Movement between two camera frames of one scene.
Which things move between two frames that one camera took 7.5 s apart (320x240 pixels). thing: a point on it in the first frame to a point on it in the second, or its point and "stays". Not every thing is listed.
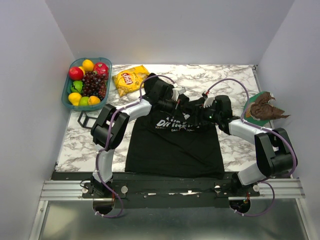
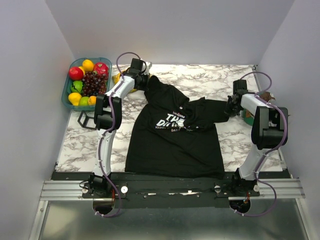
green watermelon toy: [77, 86] stays
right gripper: [200, 112] to [228, 111]
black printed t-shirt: [179, 142] stays
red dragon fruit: [101, 68] stays
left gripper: [178, 105] to [145, 86]
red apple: [76, 73] stays
